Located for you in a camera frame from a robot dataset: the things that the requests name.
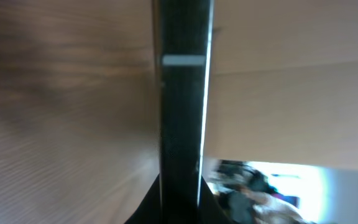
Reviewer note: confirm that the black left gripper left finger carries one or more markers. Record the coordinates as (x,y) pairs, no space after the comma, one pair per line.
(148,212)

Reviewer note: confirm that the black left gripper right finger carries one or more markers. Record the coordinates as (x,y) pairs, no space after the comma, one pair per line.
(210,211)

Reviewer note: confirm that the bronze Galaxy smartphone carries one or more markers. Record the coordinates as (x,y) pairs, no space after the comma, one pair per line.
(182,46)

